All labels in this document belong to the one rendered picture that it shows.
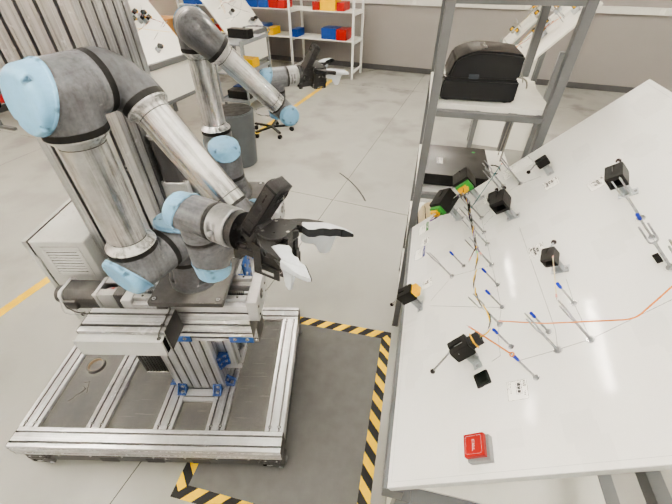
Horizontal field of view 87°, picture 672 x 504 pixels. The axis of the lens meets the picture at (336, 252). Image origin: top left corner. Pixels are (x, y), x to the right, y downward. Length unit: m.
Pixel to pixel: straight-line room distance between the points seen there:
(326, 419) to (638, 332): 1.56
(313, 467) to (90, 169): 1.66
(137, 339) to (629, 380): 1.21
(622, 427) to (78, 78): 1.16
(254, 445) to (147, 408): 0.60
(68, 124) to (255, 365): 1.56
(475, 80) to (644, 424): 1.29
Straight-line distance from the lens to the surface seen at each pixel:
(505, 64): 1.69
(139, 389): 2.22
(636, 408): 0.90
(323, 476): 2.03
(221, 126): 1.55
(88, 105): 0.82
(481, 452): 0.94
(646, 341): 0.96
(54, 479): 2.44
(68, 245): 1.44
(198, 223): 0.67
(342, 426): 2.11
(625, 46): 8.54
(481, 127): 4.07
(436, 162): 1.92
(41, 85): 0.79
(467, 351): 1.02
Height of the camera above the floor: 1.94
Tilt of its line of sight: 41 degrees down
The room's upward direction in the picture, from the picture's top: straight up
